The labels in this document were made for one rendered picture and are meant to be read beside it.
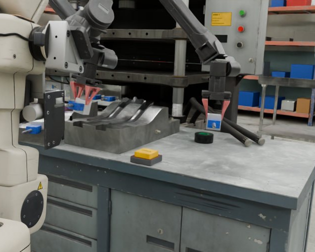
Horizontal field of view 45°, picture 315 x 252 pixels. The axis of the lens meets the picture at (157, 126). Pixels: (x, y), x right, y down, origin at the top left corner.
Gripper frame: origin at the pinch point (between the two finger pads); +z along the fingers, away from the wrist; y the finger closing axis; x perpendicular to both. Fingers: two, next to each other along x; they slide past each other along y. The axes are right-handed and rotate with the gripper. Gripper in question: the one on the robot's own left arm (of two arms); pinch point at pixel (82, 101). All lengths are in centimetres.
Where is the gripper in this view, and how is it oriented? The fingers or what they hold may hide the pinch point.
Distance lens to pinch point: 147.5
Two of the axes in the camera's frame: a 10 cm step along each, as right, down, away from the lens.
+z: -2.3, 9.7, 1.3
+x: -4.8, 0.0, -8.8
